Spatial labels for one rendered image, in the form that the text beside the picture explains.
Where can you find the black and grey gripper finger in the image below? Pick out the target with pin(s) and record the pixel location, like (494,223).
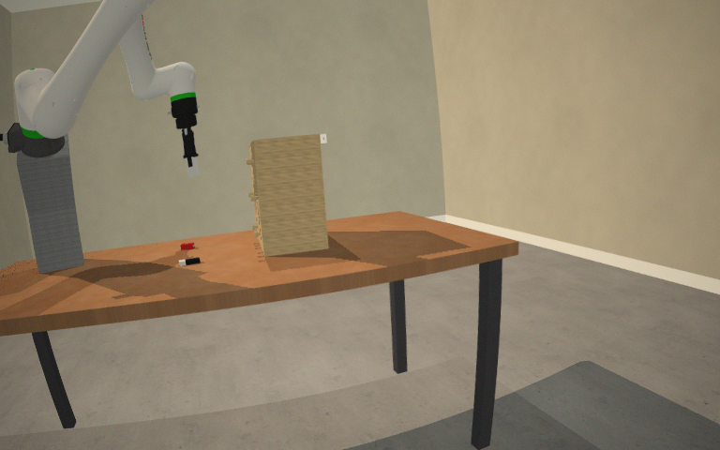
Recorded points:
(195,157)
(188,153)

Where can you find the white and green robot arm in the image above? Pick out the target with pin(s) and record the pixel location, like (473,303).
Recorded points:
(52,103)

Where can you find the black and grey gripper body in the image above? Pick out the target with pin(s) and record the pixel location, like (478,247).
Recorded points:
(186,121)

